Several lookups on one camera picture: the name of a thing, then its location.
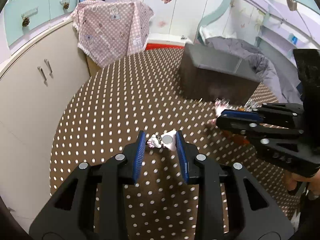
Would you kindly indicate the cardboard box under cloth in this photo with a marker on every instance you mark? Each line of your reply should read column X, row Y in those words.
column 93, row 68

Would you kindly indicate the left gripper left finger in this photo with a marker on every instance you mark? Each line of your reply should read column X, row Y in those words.
column 89, row 204

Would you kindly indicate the right hand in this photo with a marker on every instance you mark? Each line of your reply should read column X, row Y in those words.
column 291, row 181

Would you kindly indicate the grey metal jewelry box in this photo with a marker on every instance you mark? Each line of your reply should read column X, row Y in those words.
column 209, row 74

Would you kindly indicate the mint drawer unit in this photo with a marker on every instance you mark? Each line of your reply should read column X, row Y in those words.
column 22, row 16

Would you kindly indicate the grey duvet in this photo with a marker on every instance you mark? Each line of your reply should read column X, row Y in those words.
column 263, row 67

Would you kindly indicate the mint bunk bed frame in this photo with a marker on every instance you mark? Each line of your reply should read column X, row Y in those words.
column 283, row 24

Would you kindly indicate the beige curved cabinet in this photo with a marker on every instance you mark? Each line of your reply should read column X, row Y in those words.
column 35, row 89

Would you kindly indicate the white pink charm jewelry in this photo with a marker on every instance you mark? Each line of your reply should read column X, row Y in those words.
column 165, row 140

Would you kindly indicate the red white storage box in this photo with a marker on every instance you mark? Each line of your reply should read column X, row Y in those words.
column 159, row 41

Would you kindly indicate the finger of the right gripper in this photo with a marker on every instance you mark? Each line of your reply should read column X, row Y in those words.
column 260, row 131
column 240, row 116

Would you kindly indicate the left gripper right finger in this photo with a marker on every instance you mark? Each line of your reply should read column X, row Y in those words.
column 232, row 203

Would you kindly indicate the brown polka dot tablecloth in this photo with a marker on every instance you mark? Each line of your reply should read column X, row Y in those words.
column 141, row 93

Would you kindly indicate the pink checkered bear cloth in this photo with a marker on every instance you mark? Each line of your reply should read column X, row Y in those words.
column 108, row 31

